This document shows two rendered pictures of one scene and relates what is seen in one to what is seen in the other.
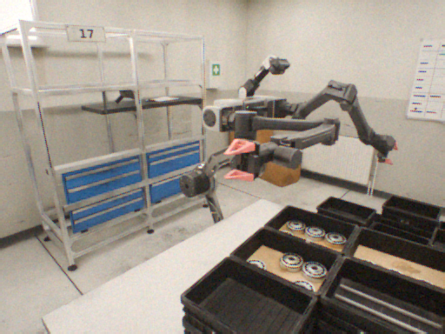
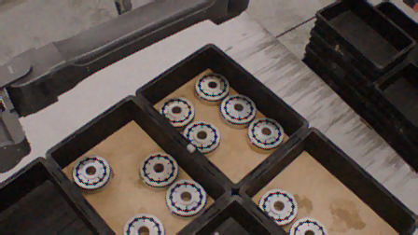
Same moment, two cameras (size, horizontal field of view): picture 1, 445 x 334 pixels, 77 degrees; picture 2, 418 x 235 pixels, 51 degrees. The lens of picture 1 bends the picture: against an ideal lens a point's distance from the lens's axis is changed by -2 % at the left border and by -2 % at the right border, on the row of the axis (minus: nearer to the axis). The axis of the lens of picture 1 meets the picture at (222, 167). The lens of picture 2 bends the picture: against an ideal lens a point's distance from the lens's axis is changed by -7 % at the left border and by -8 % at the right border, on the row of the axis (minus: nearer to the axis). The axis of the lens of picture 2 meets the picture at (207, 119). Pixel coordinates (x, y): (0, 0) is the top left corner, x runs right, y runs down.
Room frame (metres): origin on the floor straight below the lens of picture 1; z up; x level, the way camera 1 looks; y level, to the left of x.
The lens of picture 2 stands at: (0.52, -0.47, 1.96)
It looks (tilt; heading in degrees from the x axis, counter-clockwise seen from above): 55 degrees down; 4
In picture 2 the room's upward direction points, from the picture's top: 6 degrees clockwise
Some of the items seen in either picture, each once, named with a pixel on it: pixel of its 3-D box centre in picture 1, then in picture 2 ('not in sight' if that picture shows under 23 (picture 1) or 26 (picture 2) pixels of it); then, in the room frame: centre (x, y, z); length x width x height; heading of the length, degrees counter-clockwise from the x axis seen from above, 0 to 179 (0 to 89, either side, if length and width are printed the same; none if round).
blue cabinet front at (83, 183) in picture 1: (108, 192); not in sight; (2.40, 1.05, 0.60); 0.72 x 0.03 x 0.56; 137
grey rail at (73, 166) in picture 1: (141, 150); not in sight; (2.72, 0.80, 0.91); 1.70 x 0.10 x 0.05; 137
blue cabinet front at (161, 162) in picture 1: (176, 170); not in sight; (2.99, 0.50, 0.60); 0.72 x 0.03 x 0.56; 137
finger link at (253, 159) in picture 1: (237, 169); not in sight; (0.72, -0.04, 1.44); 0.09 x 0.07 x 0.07; 136
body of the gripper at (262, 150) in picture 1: (254, 156); not in sight; (0.78, -0.09, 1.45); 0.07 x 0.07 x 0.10; 46
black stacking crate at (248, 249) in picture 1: (284, 266); (136, 184); (1.04, -0.27, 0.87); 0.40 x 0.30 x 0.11; 53
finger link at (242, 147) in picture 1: (237, 156); not in sight; (0.72, -0.04, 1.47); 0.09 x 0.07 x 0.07; 136
